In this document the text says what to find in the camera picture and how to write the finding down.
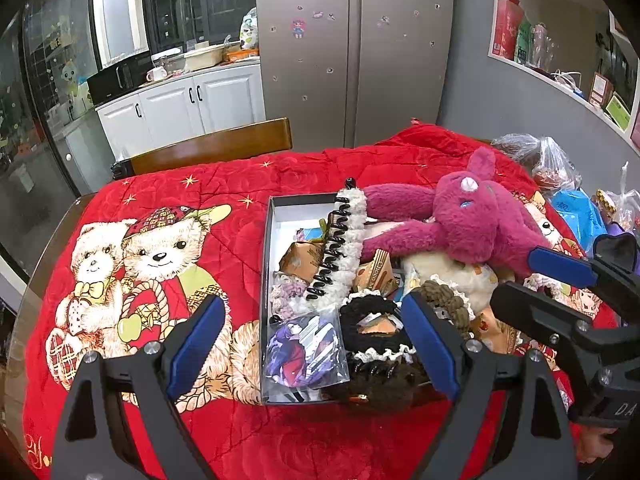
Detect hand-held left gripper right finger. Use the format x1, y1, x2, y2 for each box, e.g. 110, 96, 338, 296
402, 291, 581, 480

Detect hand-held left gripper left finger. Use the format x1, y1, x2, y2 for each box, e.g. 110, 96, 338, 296
50, 294, 227, 480

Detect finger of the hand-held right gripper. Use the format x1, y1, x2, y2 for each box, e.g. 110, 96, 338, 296
490, 281, 623, 361
527, 232, 640, 306

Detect cream rope scrunchie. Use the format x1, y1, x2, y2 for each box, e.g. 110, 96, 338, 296
522, 271, 571, 295

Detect tan paper packet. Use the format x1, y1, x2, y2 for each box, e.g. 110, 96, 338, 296
472, 310, 526, 359
279, 240, 328, 283

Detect brown crochet scrunchie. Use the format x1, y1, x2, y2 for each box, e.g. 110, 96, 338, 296
417, 280, 477, 334

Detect brown furry hair claw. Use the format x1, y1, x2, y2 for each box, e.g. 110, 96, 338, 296
332, 357, 432, 409

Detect black scrunchie white lace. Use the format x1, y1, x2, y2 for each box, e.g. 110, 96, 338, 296
339, 294, 418, 367

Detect clear packet with badge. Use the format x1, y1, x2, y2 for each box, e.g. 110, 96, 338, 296
264, 311, 349, 403

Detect pink plush toy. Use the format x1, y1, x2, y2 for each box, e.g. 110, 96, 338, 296
360, 146, 557, 279

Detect black tray box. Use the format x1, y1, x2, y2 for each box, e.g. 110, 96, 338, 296
260, 194, 451, 407

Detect person's right hand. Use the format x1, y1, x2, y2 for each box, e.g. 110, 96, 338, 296
575, 424, 618, 466

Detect blue plastic bag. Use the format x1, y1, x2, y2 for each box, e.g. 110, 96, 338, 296
550, 187, 609, 257

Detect cream plush toy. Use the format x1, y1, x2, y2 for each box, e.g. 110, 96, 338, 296
402, 252, 516, 312

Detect jar with checkered lid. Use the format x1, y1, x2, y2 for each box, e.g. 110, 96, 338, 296
594, 189, 622, 222

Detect striped brown snack packet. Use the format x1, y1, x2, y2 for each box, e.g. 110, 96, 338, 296
356, 248, 403, 292

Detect white plastic bag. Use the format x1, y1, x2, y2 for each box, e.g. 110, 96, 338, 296
607, 161, 640, 234

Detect lilac scrunchie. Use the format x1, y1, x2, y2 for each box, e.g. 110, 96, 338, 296
269, 271, 310, 328

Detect clear plastic bag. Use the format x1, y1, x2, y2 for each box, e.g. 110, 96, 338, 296
492, 132, 584, 192

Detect black hair clip white trim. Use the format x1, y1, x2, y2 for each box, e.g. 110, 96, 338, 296
306, 176, 370, 306

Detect red printed blanket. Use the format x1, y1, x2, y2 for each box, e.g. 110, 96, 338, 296
22, 124, 621, 480

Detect green card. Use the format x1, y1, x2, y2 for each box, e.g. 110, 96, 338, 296
605, 94, 633, 130

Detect green box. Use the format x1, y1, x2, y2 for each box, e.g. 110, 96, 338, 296
515, 20, 534, 64

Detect white kitchen cabinet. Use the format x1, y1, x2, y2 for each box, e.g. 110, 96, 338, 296
95, 57, 266, 162

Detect red gift box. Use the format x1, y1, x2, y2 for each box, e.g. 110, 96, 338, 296
491, 0, 524, 59

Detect black microwave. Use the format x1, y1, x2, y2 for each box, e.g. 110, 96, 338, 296
87, 52, 154, 107

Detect glass sliding door with stickers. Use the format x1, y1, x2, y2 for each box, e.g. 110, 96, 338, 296
0, 0, 107, 281

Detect silver double door fridge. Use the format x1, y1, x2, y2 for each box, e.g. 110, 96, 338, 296
254, 0, 455, 151

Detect printed white bag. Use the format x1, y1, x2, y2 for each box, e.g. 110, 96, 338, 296
239, 7, 259, 52

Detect dark kitchen window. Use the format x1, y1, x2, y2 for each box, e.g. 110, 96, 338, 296
139, 0, 257, 54

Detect white wall shelf unit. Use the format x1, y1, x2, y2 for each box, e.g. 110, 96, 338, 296
487, 0, 640, 150

